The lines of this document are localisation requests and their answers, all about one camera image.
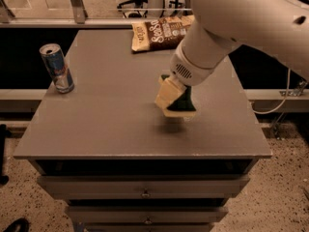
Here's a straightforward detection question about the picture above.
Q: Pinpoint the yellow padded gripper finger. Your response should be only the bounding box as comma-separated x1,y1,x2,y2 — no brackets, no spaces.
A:
154,75,186,109

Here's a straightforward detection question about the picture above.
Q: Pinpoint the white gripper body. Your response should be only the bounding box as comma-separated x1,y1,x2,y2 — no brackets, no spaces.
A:
170,43,214,86

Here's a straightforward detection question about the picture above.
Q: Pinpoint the green and yellow sponge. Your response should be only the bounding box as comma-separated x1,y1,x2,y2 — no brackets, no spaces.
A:
161,86,196,118

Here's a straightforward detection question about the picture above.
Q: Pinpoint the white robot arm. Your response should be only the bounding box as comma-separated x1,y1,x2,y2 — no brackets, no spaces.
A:
155,0,309,110

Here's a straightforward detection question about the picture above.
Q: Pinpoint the blue silver redbull can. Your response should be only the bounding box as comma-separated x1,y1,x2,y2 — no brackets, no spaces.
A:
40,43,74,94

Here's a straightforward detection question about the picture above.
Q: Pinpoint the brown and yellow snack bag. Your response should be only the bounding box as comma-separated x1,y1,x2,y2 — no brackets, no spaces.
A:
131,15,194,52

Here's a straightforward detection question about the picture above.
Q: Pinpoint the black office chair base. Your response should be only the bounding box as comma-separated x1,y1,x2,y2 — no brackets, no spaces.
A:
117,0,186,18

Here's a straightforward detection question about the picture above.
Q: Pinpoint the metal window railing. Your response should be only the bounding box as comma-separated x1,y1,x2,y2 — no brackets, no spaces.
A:
0,0,191,28

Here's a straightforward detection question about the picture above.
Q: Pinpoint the grey upper drawer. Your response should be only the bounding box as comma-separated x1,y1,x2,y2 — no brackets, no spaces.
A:
38,175,249,200

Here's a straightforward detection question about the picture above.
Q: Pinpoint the grey drawer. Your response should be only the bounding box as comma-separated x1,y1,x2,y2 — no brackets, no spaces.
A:
38,175,249,200
67,206,228,225

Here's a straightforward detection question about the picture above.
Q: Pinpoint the grey lower drawer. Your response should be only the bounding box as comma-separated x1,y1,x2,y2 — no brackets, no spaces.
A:
67,206,228,225

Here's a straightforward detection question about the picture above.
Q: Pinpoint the black shoe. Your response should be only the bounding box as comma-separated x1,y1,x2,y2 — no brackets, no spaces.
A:
3,217,30,232

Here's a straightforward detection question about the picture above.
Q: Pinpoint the white cable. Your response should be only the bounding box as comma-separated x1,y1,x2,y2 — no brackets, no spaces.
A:
251,68,292,116

